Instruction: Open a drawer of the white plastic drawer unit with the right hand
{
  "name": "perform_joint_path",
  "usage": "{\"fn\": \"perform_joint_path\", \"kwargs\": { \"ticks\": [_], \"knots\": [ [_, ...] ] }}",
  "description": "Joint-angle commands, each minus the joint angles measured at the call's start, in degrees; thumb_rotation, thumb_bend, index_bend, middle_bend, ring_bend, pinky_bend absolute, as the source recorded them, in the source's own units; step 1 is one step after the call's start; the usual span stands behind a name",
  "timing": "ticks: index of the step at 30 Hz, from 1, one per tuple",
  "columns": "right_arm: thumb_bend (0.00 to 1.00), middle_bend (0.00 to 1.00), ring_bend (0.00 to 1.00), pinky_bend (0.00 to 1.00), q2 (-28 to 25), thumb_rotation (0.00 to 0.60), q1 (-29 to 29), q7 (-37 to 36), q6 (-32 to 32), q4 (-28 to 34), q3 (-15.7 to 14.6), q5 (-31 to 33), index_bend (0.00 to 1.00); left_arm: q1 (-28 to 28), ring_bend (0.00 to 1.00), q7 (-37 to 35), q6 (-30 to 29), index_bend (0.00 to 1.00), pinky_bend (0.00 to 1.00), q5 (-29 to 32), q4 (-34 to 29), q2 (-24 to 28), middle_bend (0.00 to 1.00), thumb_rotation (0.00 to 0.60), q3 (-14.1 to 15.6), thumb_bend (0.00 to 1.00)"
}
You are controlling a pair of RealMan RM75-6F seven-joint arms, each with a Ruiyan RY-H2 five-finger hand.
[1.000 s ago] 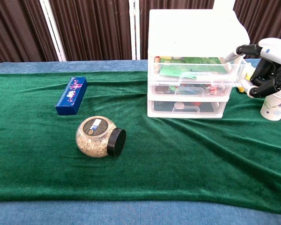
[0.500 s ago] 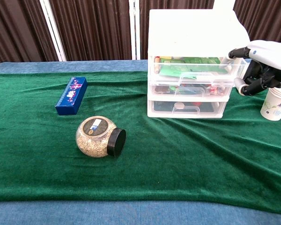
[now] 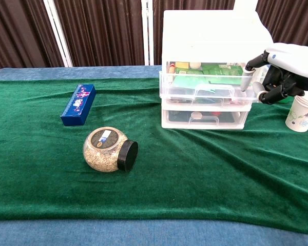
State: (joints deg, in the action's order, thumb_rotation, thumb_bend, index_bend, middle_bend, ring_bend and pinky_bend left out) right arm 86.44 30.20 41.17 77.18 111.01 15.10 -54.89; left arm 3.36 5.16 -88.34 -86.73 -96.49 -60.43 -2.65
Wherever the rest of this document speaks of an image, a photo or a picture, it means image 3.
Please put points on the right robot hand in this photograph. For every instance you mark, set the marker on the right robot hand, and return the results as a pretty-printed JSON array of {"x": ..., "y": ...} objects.
[{"x": 292, "y": 64}]

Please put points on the clear plastic drawer with packets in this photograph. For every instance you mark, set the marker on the clear plastic drawer with packets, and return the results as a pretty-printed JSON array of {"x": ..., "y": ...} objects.
[{"x": 184, "y": 93}]

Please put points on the stack of white boxes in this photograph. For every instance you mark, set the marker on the stack of white boxes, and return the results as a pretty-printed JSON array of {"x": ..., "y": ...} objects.
[{"x": 208, "y": 36}]

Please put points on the long blue printed box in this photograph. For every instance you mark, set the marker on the long blue printed box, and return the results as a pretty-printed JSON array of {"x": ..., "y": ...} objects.
[{"x": 78, "y": 107}]

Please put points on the white paper cup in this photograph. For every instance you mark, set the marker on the white paper cup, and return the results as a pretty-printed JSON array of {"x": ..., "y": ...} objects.
[{"x": 301, "y": 115}]

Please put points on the green snack packet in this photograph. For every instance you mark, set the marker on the green snack packet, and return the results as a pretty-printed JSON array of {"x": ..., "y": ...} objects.
[{"x": 190, "y": 82}]

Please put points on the white ball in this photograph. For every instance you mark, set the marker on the white ball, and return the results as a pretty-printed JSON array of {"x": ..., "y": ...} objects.
[{"x": 196, "y": 115}]

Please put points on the green velvet cloth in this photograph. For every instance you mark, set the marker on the green velvet cloth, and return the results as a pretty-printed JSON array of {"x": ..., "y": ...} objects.
[{"x": 169, "y": 174}]

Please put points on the round grain jar black lid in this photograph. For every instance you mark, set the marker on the round grain jar black lid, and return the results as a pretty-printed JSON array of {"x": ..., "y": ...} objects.
[{"x": 102, "y": 151}]

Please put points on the blue table cover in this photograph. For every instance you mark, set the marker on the blue table cover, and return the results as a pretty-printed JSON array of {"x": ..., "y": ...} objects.
[{"x": 118, "y": 234}]

